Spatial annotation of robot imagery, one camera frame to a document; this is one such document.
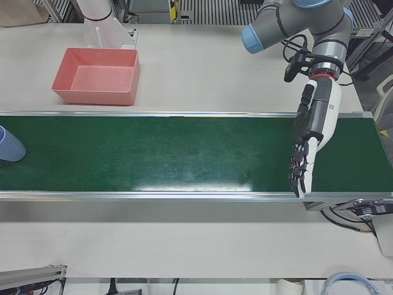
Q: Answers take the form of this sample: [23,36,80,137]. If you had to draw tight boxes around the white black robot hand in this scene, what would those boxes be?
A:
[287,76,343,200]

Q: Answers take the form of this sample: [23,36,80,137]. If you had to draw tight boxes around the blue plastic cup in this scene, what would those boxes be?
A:
[0,124,27,163]

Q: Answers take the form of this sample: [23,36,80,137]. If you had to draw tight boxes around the black labelled control box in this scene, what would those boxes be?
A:
[352,199,393,219]

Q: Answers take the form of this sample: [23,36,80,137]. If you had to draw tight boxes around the pink plastic box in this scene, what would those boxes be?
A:
[51,47,141,106]

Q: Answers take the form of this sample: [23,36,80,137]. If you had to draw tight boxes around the grey slatted panel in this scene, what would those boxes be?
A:
[179,0,265,25]

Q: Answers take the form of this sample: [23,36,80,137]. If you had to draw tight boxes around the green conveyor belt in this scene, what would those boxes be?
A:
[0,115,393,194]

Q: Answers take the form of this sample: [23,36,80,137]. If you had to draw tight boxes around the brown cardboard sheet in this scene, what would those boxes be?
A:
[0,0,50,28]

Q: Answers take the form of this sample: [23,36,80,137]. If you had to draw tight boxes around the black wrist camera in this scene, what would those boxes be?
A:
[284,52,311,83]

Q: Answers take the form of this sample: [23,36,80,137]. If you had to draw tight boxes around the white chair frame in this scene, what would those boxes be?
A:
[375,78,393,122]

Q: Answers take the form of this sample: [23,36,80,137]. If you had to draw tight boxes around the black camera cable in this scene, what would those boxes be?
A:
[281,33,354,87]

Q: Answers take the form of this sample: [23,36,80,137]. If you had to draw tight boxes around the aluminium conveyor rail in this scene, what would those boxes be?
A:
[0,110,374,119]
[0,191,393,201]

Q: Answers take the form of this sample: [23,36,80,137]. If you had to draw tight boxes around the blue coiled hose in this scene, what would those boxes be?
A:
[324,271,376,295]

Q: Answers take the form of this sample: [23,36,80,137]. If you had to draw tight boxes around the yellow black post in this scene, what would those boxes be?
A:
[168,0,181,23]

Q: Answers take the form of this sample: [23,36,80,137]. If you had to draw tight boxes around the white stand bracket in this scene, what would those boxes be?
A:
[76,0,138,50]

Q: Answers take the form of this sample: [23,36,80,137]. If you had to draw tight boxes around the black power plug cable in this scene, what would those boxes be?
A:
[107,277,120,295]

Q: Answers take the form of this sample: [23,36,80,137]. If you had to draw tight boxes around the aluminium frame profile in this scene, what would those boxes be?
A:
[0,264,68,295]

